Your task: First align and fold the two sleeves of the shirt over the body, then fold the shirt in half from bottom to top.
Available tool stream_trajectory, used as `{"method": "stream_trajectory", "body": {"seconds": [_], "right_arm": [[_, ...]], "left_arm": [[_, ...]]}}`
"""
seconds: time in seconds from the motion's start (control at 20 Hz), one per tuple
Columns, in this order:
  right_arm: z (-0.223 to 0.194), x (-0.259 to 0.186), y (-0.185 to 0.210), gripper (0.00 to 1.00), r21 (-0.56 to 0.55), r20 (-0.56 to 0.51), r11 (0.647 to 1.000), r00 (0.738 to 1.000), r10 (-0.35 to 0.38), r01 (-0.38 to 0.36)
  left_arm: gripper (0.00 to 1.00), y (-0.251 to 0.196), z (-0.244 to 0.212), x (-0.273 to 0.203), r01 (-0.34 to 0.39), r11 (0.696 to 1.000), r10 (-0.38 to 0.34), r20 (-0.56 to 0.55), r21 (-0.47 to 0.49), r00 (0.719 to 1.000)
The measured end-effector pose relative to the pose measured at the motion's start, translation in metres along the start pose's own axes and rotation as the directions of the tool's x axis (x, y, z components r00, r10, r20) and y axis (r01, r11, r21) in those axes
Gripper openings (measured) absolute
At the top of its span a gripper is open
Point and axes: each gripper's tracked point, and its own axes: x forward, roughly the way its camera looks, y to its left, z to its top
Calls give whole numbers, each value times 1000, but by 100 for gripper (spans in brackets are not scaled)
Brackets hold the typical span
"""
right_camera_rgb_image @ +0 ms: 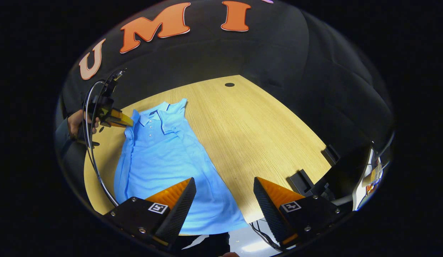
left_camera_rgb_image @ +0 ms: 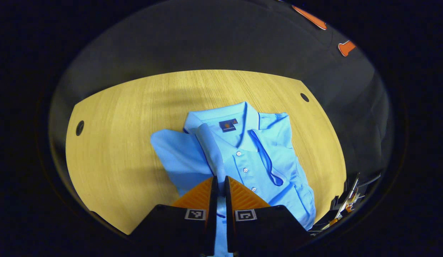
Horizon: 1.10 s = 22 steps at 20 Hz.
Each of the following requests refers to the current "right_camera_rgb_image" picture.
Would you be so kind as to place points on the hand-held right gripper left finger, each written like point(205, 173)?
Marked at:
point(180, 210)

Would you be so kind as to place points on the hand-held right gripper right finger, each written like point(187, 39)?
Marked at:
point(267, 214)

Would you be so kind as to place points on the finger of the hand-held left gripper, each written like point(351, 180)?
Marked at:
point(117, 119)

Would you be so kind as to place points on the light blue T-shirt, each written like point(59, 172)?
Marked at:
point(164, 157)

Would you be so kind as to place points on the person's dark trousers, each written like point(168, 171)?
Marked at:
point(210, 247)

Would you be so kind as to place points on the black table bracket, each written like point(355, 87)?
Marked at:
point(330, 154)
point(300, 181)

